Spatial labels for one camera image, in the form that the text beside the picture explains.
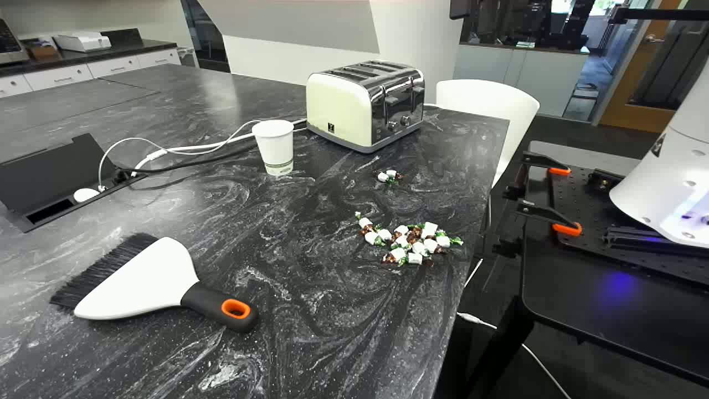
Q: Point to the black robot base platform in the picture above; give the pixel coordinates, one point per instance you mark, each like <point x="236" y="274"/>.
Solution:
<point x="628" y="325"/>

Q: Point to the white paper cup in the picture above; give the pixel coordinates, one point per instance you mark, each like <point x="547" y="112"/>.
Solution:
<point x="273" y="145"/>

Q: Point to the cream and chrome toaster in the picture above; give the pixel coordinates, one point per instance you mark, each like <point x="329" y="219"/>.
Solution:
<point x="340" y="103"/>

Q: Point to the white plastic chair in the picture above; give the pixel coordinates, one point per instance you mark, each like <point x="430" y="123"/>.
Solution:
<point x="487" y="112"/>

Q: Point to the white plug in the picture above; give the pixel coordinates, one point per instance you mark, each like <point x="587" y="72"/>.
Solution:
<point x="84" y="195"/>

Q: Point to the black countertop appliance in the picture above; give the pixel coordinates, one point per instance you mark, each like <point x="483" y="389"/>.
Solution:
<point x="123" y="37"/>

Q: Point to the wooden door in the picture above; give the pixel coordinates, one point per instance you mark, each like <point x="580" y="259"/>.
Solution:
<point x="628" y="96"/>

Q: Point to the white kitchen base cabinets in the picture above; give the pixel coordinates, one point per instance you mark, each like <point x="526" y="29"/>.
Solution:
<point x="67" y="75"/>

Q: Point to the white countertop appliance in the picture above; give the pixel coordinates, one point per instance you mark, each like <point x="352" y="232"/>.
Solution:
<point x="80" y="40"/>

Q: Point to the brown countertop box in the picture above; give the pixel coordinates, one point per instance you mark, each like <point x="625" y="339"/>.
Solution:
<point x="40" y="50"/>

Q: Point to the dark countertop machine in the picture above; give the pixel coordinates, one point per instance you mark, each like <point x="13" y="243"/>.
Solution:
<point x="10" y="44"/>

